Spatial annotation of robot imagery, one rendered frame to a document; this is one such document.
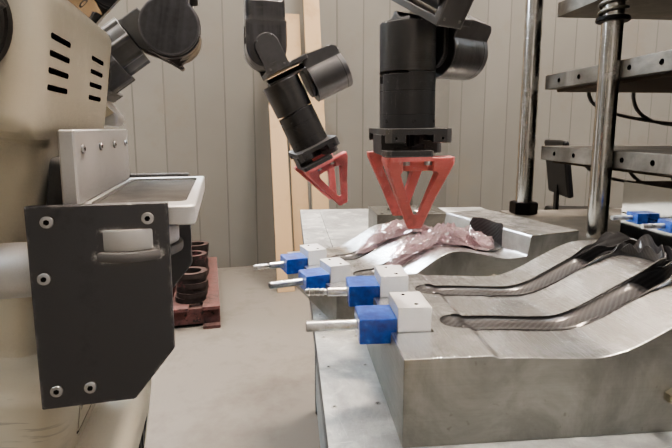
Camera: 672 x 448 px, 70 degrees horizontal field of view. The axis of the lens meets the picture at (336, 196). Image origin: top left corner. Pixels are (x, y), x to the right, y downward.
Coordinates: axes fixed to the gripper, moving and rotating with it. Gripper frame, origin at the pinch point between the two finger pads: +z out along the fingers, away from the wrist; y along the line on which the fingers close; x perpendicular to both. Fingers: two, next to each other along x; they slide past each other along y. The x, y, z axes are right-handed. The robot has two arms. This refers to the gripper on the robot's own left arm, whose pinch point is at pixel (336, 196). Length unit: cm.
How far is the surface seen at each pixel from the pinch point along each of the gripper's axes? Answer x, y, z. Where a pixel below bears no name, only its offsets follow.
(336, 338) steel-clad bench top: 10.6, -9.0, 16.6
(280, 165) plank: -17, 263, 24
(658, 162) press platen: -81, 23, 37
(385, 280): 2.0, -17.9, 8.5
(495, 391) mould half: 0.2, -35.4, 15.9
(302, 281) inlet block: 10.9, 0.9, 10.1
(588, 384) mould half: -8.2, -36.8, 19.7
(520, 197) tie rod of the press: -76, 82, 53
